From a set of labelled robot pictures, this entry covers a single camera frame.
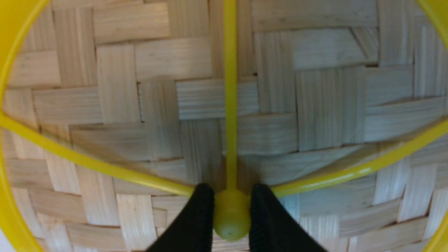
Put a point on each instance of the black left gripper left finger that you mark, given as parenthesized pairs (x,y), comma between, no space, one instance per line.
(192,229)

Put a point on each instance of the yellow bamboo steamer lid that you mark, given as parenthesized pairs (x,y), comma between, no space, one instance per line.
(16,18)

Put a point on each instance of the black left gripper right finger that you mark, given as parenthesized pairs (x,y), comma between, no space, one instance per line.
(273,229)

